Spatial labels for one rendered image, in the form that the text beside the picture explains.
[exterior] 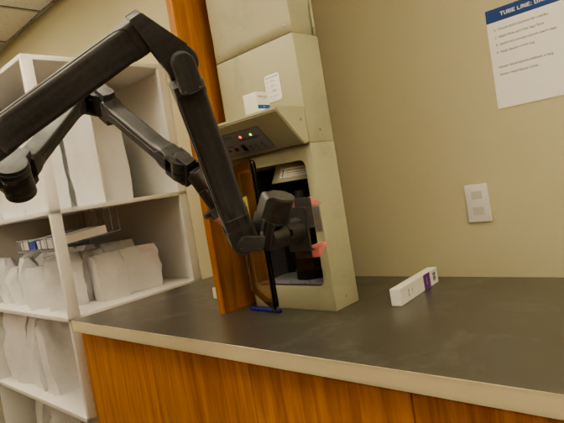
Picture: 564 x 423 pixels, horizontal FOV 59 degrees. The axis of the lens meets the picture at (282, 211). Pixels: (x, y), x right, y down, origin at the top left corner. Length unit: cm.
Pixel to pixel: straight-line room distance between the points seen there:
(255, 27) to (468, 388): 108
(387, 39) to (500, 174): 56
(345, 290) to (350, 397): 41
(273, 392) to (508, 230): 82
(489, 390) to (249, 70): 105
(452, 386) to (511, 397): 10
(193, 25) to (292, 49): 41
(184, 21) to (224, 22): 14
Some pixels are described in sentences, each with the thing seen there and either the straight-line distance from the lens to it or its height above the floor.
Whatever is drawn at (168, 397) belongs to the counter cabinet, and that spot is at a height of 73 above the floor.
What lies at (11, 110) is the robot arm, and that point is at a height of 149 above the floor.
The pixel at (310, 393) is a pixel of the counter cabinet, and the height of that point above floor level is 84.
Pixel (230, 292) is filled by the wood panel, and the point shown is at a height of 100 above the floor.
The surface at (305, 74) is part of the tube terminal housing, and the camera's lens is 141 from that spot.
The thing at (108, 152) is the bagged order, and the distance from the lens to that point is 257.
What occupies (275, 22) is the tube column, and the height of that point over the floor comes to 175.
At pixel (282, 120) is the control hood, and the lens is 131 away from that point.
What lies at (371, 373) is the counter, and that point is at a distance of 102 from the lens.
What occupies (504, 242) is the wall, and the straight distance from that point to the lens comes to 161.
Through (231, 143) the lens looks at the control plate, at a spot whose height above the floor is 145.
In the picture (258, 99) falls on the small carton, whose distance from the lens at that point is 139.
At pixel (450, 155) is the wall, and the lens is 163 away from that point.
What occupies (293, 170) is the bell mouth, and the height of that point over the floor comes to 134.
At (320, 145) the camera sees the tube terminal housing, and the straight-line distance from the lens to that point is 140.
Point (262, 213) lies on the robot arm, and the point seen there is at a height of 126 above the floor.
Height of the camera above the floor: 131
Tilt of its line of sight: 3 degrees down
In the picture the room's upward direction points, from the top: 9 degrees counter-clockwise
